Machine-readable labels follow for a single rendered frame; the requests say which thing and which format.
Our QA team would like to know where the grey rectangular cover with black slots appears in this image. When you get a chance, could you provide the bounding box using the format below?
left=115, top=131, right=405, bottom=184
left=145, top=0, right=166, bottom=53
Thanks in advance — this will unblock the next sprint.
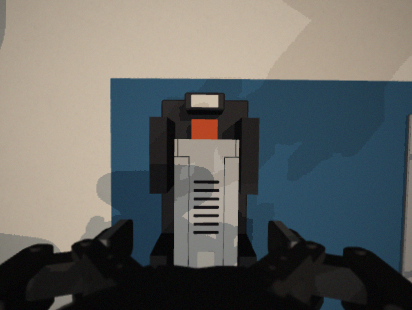
left=174, top=139, right=239, bottom=268

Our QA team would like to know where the blue flat mat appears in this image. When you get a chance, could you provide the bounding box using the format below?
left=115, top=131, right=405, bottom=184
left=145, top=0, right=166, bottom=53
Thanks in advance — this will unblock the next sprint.
left=110, top=78, right=412, bottom=282

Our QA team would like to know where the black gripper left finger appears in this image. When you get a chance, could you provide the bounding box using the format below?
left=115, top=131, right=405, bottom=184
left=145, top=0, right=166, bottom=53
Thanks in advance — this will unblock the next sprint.
left=0, top=219, right=165, bottom=310

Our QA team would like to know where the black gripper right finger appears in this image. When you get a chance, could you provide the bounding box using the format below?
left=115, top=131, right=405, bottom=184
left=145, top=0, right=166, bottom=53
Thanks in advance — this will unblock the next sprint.
left=222, top=221, right=412, bottom=310

